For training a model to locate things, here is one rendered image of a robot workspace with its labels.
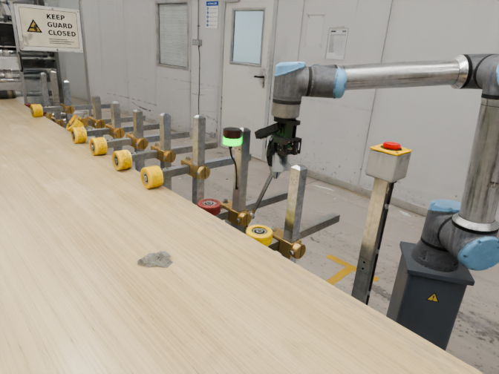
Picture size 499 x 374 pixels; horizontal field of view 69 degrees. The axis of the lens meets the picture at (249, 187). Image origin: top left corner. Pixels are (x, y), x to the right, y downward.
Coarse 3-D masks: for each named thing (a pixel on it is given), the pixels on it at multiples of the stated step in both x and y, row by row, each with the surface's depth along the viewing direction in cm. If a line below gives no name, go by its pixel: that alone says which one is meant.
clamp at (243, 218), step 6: (222, 204) 135; (228, 204) 135; (228, 210) 132; (234, 210) 131; (246, 210) 131; (234, 216) 130; (240, 216) 129; (246, 216) 129; (234, 222) 131; (240, 222) 129; (246, 222) 130
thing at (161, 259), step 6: (162, 252) 94; (144, 258) 91; (150, 258) 91; (156, 258) 91; (162, 258) 91; (168, 258) 92; (144, 264) 90; (150, 264) 89; (156, 264) 90; (162, 264) 90; (168, 264) 91
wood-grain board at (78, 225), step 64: (0, 128) 204; (64, 128) 214; (0, 192) 125; (64, 192) 128; (128, 192) 132; (0, 256) 90; (64, 256) 91; (128, 256) 93; (192, 256) 95; (256, 256) 97; (0, 320) 70; (64, 320) 71; (128, 320) 72; (192, 320) 73; (256, 320) 75; (320, 320) 76; (384, 320) 77
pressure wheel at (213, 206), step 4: (200, 200) 128; (204, 200) 128; (208, 200) 129; (212, 200) 128; (216, 200) 128; (200, 204) 125; (204, 204) 125; (208, 204) 126; (212, 204) 126; (216, 204) 125; (220, 204) 126; (204, 208) 123; (208, 208) 123; (212, 208) 123; (216, 208) 124; (220, 208) 126; (212, 212) 124; (216, 212) 125
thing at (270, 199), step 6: (276, 192) 152; (282, 192) 153; (264, 198) 145; (270, 198) 146; (276, 198) 149; (282, 198) 152; (246, 204) 139; (252, 204) 140; (264, 204) 145; (270, 204) 148; (222, 210) 132; (216, 216) 128; (222, 216) 131; (228, 216) 133
